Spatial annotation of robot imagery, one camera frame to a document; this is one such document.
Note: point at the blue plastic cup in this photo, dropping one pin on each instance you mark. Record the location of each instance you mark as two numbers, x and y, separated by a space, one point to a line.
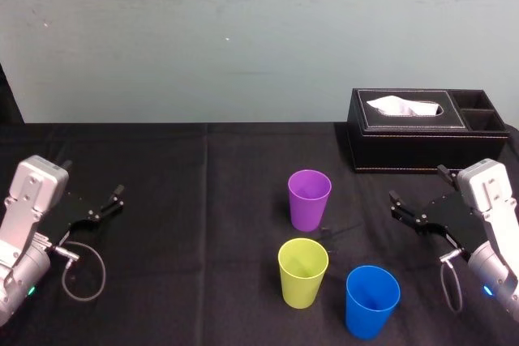
369 313

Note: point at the black table cloth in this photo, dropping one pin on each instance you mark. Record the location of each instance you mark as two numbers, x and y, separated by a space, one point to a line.
182 208

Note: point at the lime green plastic cup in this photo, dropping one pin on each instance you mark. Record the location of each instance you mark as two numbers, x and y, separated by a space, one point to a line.
302 281

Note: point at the dark panel by wall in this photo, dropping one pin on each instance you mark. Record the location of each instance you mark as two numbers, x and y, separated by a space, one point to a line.
7 99

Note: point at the black leather tissue box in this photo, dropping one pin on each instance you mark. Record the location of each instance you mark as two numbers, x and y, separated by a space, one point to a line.
405 147

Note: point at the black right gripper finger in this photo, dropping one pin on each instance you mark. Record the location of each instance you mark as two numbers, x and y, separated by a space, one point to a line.
403 209
447 176

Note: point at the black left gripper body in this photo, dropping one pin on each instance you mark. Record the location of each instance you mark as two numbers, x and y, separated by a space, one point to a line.
75 210

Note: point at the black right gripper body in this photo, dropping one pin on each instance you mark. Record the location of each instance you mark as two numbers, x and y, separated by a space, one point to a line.
456 220

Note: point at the white paper tissue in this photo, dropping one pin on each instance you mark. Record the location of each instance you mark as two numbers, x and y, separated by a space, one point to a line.
399 105

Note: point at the purple plastic cup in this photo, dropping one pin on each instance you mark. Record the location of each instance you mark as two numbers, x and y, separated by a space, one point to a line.
308 204

